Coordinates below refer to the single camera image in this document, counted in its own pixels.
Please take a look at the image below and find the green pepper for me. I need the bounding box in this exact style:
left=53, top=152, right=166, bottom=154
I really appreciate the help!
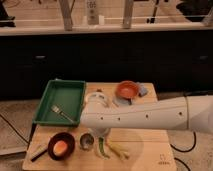
left=98, top=137, right=110, bottom=158

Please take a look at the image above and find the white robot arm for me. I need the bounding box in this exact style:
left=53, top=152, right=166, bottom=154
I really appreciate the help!
left=80, top=92, right=213, bottom=136

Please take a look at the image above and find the small metal cup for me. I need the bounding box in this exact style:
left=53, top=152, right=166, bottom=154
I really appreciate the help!
left=80, top=133, right=94, bottom=150

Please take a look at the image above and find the yellow-green vegetable stalk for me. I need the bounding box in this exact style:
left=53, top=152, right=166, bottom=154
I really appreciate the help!
left=106, top=141, right=130, bottom=159

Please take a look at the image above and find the dark brown bowl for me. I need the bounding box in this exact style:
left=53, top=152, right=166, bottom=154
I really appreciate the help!
left=47, top=132, right=75, bottom=160

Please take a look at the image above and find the orange round fruit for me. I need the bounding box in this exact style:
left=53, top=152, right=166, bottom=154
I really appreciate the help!
left=53, top=140, right=68, bottom=156

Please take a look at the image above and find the orange bowl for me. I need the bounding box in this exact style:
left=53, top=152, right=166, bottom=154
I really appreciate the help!
left=115, top=80, right=139, bottom=99

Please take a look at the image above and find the green plastic tray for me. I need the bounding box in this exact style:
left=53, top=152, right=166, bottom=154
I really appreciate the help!
left=33, top=80, right=86, bottom=127

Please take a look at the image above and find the silver metal fork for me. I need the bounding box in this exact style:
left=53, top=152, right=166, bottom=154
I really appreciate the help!
left=51, top=105, right=74, bottom=123

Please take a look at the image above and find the blue sponge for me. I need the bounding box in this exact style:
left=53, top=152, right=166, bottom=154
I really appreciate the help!
left=138, top=83, right=148, bottom=97

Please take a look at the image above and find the black-handled knife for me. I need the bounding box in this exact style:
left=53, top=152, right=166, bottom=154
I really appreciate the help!
left=30, top=145, right=47, bottom=162

